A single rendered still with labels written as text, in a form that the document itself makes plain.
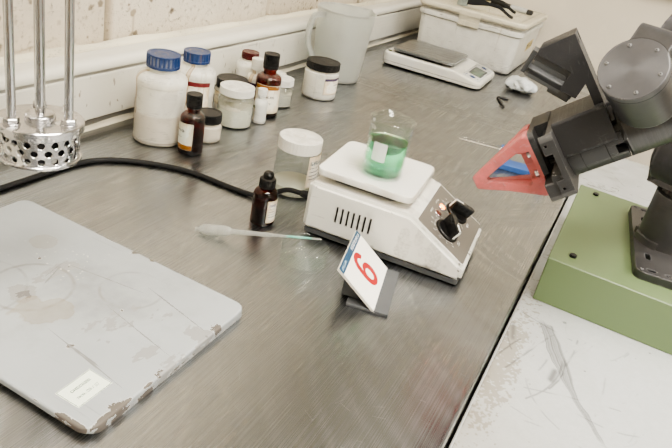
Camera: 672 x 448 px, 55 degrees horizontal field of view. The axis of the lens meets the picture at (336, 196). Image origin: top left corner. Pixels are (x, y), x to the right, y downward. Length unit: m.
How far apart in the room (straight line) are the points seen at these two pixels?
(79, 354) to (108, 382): 0.04
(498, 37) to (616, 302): 1.18
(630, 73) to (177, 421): 0.46
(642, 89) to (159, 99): 0.62
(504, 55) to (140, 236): 1.31
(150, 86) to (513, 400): 0.62
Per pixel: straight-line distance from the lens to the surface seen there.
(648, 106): 0.60
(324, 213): 0.77
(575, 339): 0.76
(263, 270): 0.71
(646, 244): 0.87
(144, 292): 0.65
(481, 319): 0.73
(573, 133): 0.66
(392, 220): 0.75
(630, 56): 0.61
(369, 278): 0.71
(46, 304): 0.64
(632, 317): 0.79
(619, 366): 0.75
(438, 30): 1.90
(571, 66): 0.65
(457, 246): 0.77
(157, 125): 0.96
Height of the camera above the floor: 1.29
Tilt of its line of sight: 25 degrees down
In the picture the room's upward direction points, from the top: 12 degrees clockwise
